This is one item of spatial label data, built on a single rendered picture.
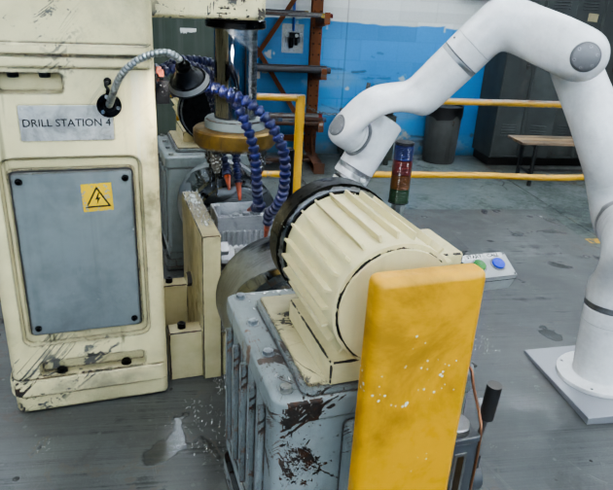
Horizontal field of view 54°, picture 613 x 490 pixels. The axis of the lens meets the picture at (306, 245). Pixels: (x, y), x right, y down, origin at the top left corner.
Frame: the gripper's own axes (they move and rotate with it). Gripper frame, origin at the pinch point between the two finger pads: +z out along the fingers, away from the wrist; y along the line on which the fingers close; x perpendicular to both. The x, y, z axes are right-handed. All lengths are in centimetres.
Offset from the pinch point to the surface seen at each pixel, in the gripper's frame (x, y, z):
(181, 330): 19.1, -6.6, 30.5
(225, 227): 19.5, 1.1, 7.3
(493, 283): -34.4, -20.8, -12.9
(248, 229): 14.4, 1.0, 5.5
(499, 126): -337, 408, -119
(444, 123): -287, 423, -91
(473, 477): -2, -71, 6
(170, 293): 17.9, 15.3, 32.1
